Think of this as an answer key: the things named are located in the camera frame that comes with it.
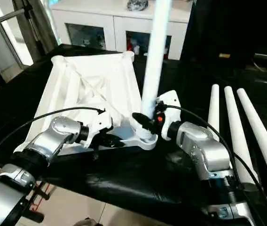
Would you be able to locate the white plastic table leg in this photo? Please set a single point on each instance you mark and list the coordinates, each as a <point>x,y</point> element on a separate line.
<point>154,56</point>
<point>260,132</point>
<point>213,108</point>
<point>237,132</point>

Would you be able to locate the white plastic table top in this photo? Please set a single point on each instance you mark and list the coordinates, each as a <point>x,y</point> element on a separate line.
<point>91,80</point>

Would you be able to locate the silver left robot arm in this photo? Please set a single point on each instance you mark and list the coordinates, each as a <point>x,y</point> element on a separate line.
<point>44,146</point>

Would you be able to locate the black work mat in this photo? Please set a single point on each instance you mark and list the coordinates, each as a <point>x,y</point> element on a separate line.
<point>138,174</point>

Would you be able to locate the small yellow label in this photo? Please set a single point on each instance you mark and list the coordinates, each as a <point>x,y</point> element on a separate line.
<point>224,55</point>

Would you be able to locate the white glass-door cabinet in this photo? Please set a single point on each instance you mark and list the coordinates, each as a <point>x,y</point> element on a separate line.
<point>110,21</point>

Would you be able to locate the grey crumpled bundle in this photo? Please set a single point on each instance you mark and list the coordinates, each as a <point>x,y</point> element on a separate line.
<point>137,4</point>

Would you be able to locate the light blue plastic strip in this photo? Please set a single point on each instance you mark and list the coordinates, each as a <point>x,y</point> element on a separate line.
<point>52,19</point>

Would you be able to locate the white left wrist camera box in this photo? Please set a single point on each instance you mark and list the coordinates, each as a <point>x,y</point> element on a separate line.
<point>99,123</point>

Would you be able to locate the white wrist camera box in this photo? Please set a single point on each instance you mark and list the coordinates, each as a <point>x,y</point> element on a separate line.
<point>171,103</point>
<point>99,123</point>

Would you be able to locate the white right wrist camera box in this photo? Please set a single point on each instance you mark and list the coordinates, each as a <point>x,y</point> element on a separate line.
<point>171,103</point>

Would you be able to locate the black metal table frame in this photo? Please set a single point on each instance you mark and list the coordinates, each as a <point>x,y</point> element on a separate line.
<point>35,207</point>

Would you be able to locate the grey metal rack frame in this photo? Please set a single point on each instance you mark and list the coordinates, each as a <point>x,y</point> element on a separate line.
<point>11,23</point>

